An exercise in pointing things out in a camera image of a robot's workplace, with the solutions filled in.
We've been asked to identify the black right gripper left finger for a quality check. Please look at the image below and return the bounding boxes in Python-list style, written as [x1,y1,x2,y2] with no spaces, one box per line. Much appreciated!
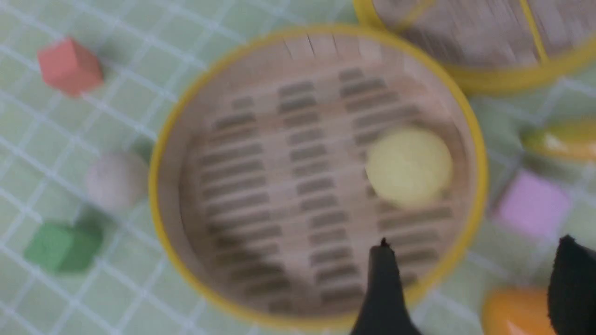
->
[351,238,421,335]

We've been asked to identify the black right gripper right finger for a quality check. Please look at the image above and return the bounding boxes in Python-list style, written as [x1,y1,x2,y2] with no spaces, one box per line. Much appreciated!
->
[547,235,596,335]

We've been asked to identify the yellow round bun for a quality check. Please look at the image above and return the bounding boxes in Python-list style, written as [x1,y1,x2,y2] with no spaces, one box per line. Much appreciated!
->
[365,127,454,208]

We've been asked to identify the white bun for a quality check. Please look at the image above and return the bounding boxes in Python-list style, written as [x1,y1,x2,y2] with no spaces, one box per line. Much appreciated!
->
[84,151,149,213]

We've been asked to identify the bamboo steamer tray yellow rim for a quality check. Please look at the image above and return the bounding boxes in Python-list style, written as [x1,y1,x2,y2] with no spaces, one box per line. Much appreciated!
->
[149,25,489,332]

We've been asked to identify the bamboo steamer lid yellow rim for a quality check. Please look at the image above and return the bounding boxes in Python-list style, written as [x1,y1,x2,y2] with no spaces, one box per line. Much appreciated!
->
[353,0,596,94]

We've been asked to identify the orange toy mango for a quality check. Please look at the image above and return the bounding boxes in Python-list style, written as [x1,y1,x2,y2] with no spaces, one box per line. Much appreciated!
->
[481,288,555,335]

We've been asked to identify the pink foam cube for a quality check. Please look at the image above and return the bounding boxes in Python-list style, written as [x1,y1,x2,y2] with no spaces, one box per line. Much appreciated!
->
[493,169,572,238]

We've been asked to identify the yellow toy banana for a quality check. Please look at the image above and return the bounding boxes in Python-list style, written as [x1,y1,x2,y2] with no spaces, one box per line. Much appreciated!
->
[520,117,596,162]

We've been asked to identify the green foam cube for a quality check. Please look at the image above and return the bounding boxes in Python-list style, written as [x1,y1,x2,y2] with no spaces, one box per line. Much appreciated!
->
[23,221,103,274]

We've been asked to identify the green checkered tablecloth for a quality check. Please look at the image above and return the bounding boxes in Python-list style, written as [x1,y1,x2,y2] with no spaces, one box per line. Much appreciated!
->
[0,0,595,335]

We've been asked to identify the red foam cube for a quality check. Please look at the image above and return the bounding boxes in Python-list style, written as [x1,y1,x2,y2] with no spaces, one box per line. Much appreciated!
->
[37,38,104,98]

